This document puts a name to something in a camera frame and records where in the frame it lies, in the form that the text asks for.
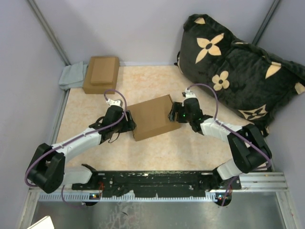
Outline white board corner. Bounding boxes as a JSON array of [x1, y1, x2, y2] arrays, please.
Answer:
[[27, 216, 54, 229]]

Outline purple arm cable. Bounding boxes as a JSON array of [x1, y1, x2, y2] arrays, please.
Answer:
[[24, 89, 128, 209], [184, 83, 273, 207]]

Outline black plush flower-pattern pillow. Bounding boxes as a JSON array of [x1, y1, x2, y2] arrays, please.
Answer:
[[177, 14, 305, 136]]

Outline large folded brown cardboard box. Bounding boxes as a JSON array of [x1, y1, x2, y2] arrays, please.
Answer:
[[82, 56, 120, 94]]

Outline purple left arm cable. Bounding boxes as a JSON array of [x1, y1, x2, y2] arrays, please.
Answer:
[[24, 89, 128, 209]]

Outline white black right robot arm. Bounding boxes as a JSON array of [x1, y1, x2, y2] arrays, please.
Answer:
[[168, 98, 272, 189]]

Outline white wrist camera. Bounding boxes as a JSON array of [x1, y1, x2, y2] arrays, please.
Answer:
[[182, 90, 197, 100], [106, 99, 123, 108]]

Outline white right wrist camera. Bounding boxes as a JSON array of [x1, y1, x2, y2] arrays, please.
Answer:
[[182, 90, 197, 100]]

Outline light blue folded cloth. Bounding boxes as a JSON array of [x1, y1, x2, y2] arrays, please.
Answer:
[[59, 62, 88, 90]]

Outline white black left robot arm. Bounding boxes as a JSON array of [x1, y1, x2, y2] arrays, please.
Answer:
[[25, 105, 136, 194]]

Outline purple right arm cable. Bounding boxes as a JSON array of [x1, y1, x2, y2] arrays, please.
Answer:
[[184, 83, 273, 207]]

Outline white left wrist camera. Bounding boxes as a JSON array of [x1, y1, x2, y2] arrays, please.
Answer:
[[106, 99, 123, 108]]

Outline small folded brown cardboard box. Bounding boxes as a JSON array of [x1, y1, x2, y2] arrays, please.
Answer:
[[91, 58, 116, 85]]

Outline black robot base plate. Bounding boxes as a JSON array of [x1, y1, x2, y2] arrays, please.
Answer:
[[72, 171, 230, 198]]

